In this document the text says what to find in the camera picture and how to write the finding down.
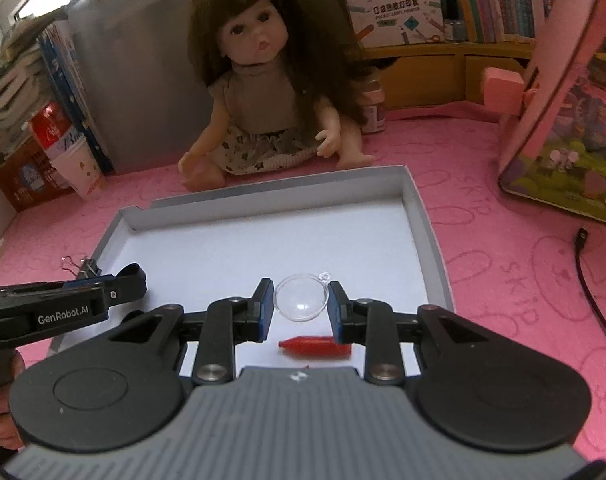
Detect white paper cup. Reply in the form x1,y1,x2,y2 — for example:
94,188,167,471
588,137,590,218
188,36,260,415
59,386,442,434
48,135,106,198

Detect red plastic tube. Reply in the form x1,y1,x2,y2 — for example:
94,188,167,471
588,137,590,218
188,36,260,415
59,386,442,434
278,335,351,360

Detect clear plastic dome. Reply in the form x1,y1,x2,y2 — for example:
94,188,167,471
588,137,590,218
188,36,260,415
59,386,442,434
274,271,332,322

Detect small brown jar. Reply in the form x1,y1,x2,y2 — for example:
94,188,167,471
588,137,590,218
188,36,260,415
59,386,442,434
360,75,386,135

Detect upright blue books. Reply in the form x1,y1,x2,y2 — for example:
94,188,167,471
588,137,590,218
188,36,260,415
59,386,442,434
37,19,115,173

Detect person's left hand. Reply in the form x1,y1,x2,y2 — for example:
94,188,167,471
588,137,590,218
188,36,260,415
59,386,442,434
0,355,26,452

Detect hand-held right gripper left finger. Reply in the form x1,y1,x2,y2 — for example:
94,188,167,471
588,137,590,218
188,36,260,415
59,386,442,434
108,277,275,387

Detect white cardboard box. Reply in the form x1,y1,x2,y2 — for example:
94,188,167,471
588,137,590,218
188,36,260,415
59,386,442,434
47,164,456,378

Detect yellow wooden drawer shelf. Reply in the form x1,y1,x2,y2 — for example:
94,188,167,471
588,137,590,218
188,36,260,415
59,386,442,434
363,40,538,111

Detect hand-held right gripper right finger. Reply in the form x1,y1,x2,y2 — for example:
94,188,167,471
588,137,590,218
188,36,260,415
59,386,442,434
328,281,494,387

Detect grey plastic storage box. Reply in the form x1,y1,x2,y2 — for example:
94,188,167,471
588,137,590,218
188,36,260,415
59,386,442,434
66,0,224,176

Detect black cable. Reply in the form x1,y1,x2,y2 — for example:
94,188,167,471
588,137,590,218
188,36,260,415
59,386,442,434
574,228,606,358

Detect stack of notebooks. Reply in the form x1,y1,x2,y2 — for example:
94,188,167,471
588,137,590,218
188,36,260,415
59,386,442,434
0,10,69,136

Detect row of shelf books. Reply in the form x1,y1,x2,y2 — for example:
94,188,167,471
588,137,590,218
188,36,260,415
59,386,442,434
423,0,568,43

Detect orange plastic basket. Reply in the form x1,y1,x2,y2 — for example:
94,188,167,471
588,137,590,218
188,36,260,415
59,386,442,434
0,135,76,211

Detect red drink can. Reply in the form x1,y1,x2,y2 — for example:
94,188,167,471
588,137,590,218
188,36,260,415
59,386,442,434
28,100,84,158

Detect black binder clip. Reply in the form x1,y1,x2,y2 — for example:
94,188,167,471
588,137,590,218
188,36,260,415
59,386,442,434
60,255,101,281

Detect colourful pencil print box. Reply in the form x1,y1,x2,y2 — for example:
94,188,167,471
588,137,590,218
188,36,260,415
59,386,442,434
340,0,445,50

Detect brown haired doll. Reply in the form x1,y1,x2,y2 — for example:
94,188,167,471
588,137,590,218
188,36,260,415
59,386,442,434
178,0,384,193

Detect pink toy house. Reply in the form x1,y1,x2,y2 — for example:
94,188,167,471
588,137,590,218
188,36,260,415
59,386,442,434
480,0,606,231

